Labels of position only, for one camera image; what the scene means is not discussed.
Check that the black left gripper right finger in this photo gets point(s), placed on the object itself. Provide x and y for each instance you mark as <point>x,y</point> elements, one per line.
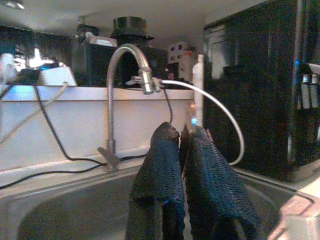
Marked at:
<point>212,175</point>

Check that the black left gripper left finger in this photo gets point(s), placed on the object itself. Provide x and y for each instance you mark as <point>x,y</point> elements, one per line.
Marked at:
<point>157,162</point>

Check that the silver faucet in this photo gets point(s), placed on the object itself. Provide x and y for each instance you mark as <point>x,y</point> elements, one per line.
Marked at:
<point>110,112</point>

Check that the black glossy appliance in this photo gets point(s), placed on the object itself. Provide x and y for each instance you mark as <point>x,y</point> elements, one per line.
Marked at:
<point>262,100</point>

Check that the stainless steel sink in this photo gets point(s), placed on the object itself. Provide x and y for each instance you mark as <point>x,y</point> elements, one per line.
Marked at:
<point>75,212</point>

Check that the white box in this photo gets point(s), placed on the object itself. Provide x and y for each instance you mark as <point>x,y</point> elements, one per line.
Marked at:
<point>58,76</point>

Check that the black round hood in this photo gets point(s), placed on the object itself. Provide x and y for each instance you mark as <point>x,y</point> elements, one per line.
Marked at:
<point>131,28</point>

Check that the ceiling light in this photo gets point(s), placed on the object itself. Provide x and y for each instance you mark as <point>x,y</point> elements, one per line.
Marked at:
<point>13,5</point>

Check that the white vertical post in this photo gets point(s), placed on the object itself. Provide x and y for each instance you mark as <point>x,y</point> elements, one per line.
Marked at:
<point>198,87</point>

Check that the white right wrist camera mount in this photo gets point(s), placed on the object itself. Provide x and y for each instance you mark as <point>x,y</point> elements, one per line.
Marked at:
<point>302,225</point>

